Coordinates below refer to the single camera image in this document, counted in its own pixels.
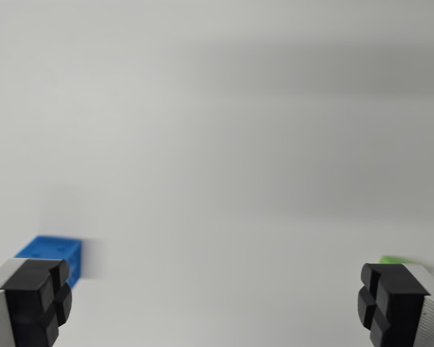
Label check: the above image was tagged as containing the blue embossed rubber cube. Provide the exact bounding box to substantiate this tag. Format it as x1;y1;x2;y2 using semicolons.
14;235;83;290

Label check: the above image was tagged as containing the green rubber cube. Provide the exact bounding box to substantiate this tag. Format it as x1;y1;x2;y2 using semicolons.
378;254;424;265

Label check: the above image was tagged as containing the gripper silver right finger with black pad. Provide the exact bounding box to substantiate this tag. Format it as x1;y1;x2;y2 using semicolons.
357;262;434;347

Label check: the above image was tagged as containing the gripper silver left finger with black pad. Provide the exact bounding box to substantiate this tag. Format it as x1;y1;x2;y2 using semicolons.
0;257;73;347

